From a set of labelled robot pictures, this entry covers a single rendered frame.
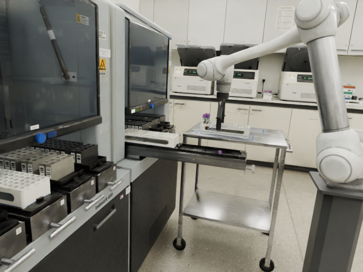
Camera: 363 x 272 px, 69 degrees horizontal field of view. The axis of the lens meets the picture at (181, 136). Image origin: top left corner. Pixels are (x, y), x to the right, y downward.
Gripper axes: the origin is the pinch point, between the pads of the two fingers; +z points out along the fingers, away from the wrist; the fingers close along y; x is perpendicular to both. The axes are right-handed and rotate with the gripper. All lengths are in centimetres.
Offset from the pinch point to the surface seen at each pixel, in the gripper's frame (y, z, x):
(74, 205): -98, 12, 29
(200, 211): -2, 60, 8
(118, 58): -53, -35, 40
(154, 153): -45, 9, 25
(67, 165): -92, 3, 37
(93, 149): -77, 1, 37
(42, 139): -104, -10, 34
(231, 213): 3, 60, -12
